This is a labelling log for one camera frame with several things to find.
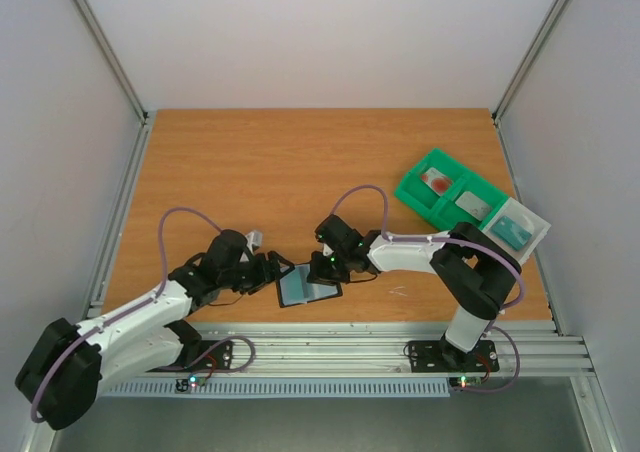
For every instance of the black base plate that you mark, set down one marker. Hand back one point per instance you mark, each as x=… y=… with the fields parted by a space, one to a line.
x=431 y=356
x=201 y=357

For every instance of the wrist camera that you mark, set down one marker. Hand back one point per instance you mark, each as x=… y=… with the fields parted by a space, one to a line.
x=327 y=251
x=254 y=242

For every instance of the teal card in bin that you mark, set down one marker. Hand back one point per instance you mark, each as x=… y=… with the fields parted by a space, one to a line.
x=511 y=232

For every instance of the red white card in tray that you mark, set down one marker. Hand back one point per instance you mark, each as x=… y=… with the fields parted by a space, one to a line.
x=437 y=181

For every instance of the left controller board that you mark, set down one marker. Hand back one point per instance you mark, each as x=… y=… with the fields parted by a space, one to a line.
x=189 y=385

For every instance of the green plastic sorting tray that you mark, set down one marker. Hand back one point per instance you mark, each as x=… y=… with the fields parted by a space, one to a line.
x=441 y=211

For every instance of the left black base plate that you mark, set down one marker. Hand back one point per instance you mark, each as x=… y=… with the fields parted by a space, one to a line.
x=201 y=357

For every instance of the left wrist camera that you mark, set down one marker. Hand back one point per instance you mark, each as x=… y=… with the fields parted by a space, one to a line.
x=254 y=242

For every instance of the controller board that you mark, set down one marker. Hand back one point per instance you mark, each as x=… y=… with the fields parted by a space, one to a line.
x=465 y=382
x=189 y=385

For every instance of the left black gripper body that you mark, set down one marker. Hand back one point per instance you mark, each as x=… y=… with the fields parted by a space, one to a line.
x=247 y=281

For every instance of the left aluminium corner post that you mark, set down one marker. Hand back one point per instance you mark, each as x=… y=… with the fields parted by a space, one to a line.
x=97 y=33

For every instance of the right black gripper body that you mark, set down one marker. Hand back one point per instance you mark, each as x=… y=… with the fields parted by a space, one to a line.
x=324 y=268

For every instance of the black leather card holder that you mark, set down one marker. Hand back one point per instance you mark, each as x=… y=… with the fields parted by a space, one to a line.
x=307 y=287

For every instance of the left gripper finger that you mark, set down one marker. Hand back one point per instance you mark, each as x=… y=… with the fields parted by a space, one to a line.
x=273 y=278
x=279 y=264

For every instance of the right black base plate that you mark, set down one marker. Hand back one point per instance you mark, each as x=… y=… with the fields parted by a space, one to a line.
x=431 y=356

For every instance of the aluminium corner post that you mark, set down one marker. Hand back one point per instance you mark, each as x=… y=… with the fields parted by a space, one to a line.
x=541 y=37
x=97 y=33

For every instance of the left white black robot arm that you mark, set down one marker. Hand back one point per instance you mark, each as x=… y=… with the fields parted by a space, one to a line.
x=71 y=365

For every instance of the grey slotted cable duct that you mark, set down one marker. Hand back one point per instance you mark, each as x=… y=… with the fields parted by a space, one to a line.
x=278 y=388

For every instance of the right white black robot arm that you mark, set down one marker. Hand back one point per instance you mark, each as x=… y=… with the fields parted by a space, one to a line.
x=482 y=278

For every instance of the grey card in tray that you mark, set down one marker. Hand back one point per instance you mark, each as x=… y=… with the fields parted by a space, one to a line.
x=473 y=205

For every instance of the grey striped teal card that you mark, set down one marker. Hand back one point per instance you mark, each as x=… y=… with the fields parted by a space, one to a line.
x=295 y=287

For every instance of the right controller board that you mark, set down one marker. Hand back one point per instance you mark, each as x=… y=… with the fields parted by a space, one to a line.
x=465 y=382

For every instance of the clear plastic bin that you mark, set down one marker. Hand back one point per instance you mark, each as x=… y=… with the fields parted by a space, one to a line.
x=526 y=218

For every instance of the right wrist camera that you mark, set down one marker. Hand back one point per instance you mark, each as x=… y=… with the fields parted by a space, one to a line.
x=327 y=251

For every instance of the right aluminium corner post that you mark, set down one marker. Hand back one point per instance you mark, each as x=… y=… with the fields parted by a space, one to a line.
x=541 y=37

